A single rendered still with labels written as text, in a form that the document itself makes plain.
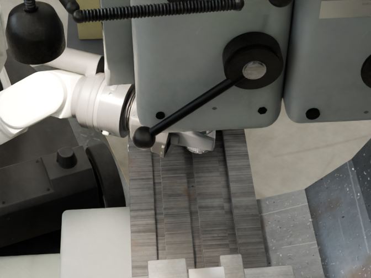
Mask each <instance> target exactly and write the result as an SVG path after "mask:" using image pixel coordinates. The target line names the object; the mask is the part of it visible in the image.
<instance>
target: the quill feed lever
mask: <svg viewBox="0 0 371 278"><path fill-rule="evenodd" d="M222 63H223V67H224V74H225V77H226V79H225V80H223V81H222V82H220V83H219V84H217V85H216V86H214V87H212V88H211V89H209V90H208V91H207V92H205V93H204V94H202V95H200V96H199V97H197V98H196V99H194V100H193V101H191V102H190V103H188V104H187V105H185V106H184V107H182V108H180V109H179V110H177V111H176V112H174V113H173V114H171V115H170V116H168V117H167V118H165V119H164V120H162V121H160V122H159V123H157V124H156V125H155V126H153V127H151V128H150V127H147V126H141V127H138V128H137V129H136V130H135V131H134V132H133V135H132V142H133V144H134V145H135V146H136V147H137V148H138V149H142V150H146V149H149V148H151V147H152V146H153V145H154V144H155V141H156V136H157V135H158V134H159V133H161V132H163V131H164V130H166V129H167V128H169V127H171V126H172V125H174V124H175V123H177V122H178V121H180V120H181V119H183V118H184V117H186V116H188V115H189V114H191V113H192V112H194V111H196V110H197V109H199V108H200V107H201V106H203V105H205V104H206V103H208V102H209V101H211V100H213V99H214V98H216V97H217V96H218V95H220V94H222V93H223V92H225V91H226V90H228V89H230V88H231V87H233V86H236V87H238V88H242V89H259V88H263V87H266V86H268V85H270V84H271V83H273V82H274V81H275V80H276V79H277V78H278V77H279V76H280V74H281V72H282V70H283V66H284V62H283V56H282V52H281V49H280V46H279V44H278V42H277V40H276V39H275V38H273V37H272V36H270V35H268V34H265V33H261V32H249V33H244V34H241V35H239V36H237V37H235V38H233V39H232V40H231V41H230V42H229V43H228V44H227V45H226V46H225V48H224V50H223V53H222Z"/></svg>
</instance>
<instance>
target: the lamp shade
mask: <svg viewBox="0 0 371 278"><path fill-rule="evenodd" d="M35 3H36V6H35V8H34V9H31V10H30V9H26V7H25V6H24V5H25V4H24V3H21V4H19V5H17V6H15V7H14V8H13V9H12V10H11V11H10V12H9V15H8V20H7V25H6V32H5V34H6V39H7V45H8V50H9V53H10V55H11V57H12V58H13V59H15V60H16V61H18V62H20V63H23V64H26V65H41V64H45V63H48V62H51V61H53V60H55V59H57V58H58V57H59V56H61V54H62V53H63V52H64V50H65V48H66V40H65V33H64V28H63V23H62V21H61V19H60V18H59V16H58V14H57V13H56V11H55V9H54V7H53V6H51V5H50V4H48V3H46V2H42V1H35Z"/></svg>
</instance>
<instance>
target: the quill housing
mask: <svg viewBox="0 0 371 278"><path fill-rule="evenodd" d="M181 1H182V2H184V1H186V2H188V1H195V0H130V6H131V7H132V6H136V5H137V6H139V5H141V6H142V5H143V4H144V5H147V4H148V5H150V4H152V5H153V4H157V3H158V4H160V3H162V4H164V3H171V2H172V3H174V2H176V3H177V2H181ZM244 3H245V4H244V7H243V8H242V10H241V11H234V10H231V11H230V10H228V11H226V10H225V11H224V12H223V11H218V12H216V11H215V12H210V13H209V12H207V13H206V12H204V13H202V12H201V13H197V14H196V13H194V14H192V13H190V14H188V13H187V14H183V15H182V14H180V15H178V14H177V15H170V16H168V15H166V16H164V15H163V16H159V17H158V16H156V17H154V16H153V17H146V18H144V17H142V18H140V17H139V18H135V19H134V18H132V19H131V27H132V32H131V34H132V45H133V50H132V52H133V55H134V59H133V62H134V73H135V77H134V80H135V91H136V110H137V116H138V118H139V122H140V124H141V125H142V126H147V127H150V128H151V127H153V126H155V125H156V124H157V123H159V122H160V121H162V120H164V119H165V118H167V117H168V116H170V115H171V114H173V113H174V112H176V111H177V110H179V109H180V108H182V107H184V106H185V105H187V104H188V103H190V102H191V101H193V100H194V99H196V98H197V97H199V96H200V95H202V94H204V93H205V92H207V91H208V90H209V89H211V88H212V87H214V86H216V85H217V84H219V83H220V82H222V81H223V80H225V79H226V77H225V74H224V67H223V63H222V53H223V50H224V48H225V46H226V45H227V44H228V43H229V42H230V41H231V40H232V39H233V38H235V37H237V36H239V35H241V34H244V33H249V32H261V33H265V34H268V35H270V36H272V37H273V38H275V39H276V40H277V42H278V44H279V46H280V49H281V52H282V56H283V62H284V66H283V70H282V72H281V74H280V76H279V77H278V78H277V79H276V80H275V81H274V82H273V83H271V84H270V85H268V86H266V87H263V88H259V89H242V88H238V87H236V86H233V87H231V88H230V89H228V90H226V91H225V92H223V93H222V94H220V95H218V96H217V97H216V98H214V99H213V100H211V101H209V102H208V103H206V104H205V105H203V106H201V107H200V108H199V109H197V110H196V111H194V112H192V113H191V114H189V115H188V116H186V117H184V118H183V119H181V120H180V121H178V122H177V123H175V124H174V125H172V126H171V127H169V128H167V129H166V130H164V131H163V132H161V133H168V132H191V131H212V130H235V129H257V128H264V127H268V126H270V125H272V124H273V123H274V122H275V121H276V120H277V118H278V116H279V114H280V111H281V106H282V97H283V88H284V79H285V69H286V64H287V55H288V46H289V37H290V27H291V22H292V12H293V3H294V0H292V2H291V3H290V4H289V5H287V6H286V7H282V8H279V7H275V6H273V5H272V4H271V3H270V2H269V0H244Z"/></svg>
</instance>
